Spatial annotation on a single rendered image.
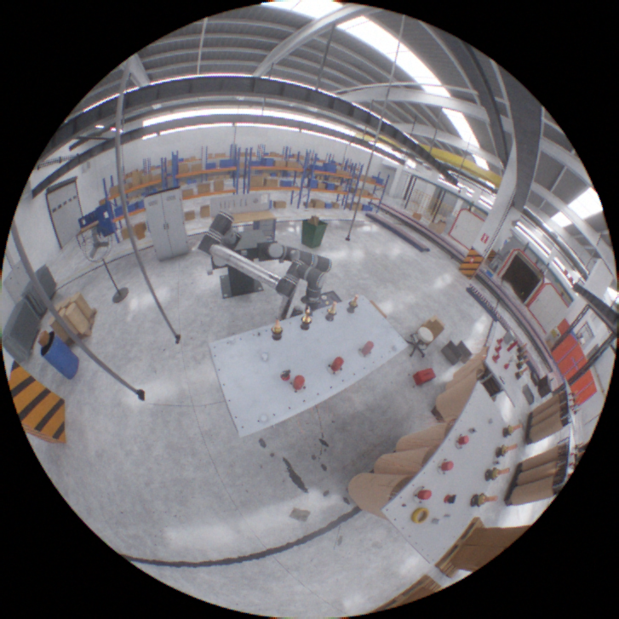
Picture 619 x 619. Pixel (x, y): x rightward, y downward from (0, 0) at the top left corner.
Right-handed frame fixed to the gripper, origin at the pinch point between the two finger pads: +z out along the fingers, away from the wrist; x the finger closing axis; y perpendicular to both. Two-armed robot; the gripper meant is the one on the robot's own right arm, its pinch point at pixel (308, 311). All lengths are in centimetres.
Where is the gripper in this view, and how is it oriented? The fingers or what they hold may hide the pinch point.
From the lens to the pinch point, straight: 148.8
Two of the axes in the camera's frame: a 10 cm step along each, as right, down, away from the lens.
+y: 8.1, -3.2, 4.9
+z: -1.7, 6.8, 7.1
